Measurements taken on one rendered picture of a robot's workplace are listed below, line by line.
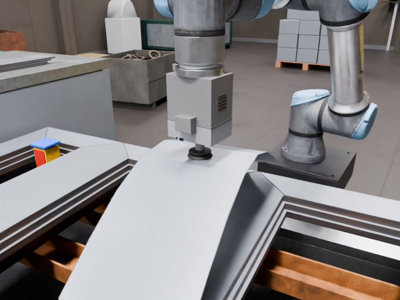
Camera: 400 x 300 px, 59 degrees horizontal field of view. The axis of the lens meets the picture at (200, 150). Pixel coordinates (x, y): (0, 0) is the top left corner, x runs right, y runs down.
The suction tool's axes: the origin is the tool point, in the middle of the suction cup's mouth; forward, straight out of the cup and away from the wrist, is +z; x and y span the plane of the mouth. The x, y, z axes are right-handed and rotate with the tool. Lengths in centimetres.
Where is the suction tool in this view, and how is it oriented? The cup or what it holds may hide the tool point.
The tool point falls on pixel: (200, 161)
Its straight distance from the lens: 59.7
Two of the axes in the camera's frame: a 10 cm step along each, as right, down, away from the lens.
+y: 8.2, 2.2, -5.2
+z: 0.0, 9.2, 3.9
